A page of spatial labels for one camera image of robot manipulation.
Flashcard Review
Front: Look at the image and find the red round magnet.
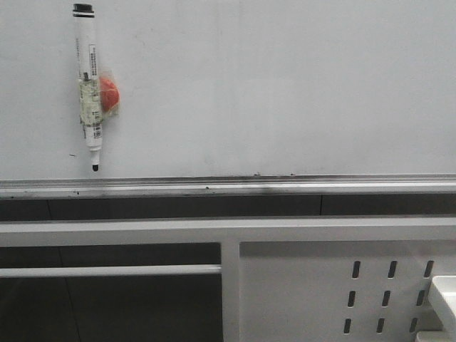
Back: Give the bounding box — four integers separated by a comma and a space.
99, 76, 120, 113

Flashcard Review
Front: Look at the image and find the white storage tray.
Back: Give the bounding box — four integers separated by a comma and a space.
428, 276, 455, 341
415, 331, 453, 342

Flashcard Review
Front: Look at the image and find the white whiteboard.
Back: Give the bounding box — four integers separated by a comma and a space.
1, 1, 455, 199

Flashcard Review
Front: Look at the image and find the white lower storage tray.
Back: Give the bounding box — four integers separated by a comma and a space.
415, 331, 453, 342

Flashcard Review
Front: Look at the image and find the white upper storage tray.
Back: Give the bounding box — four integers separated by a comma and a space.
428, 276, 455, 341

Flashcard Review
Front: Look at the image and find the white whiteboard marker with tape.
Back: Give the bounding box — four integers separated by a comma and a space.
72, 3, 103, 172

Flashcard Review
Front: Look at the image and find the white metal stand frame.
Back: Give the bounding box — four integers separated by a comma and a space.
1, 217, 455, 341

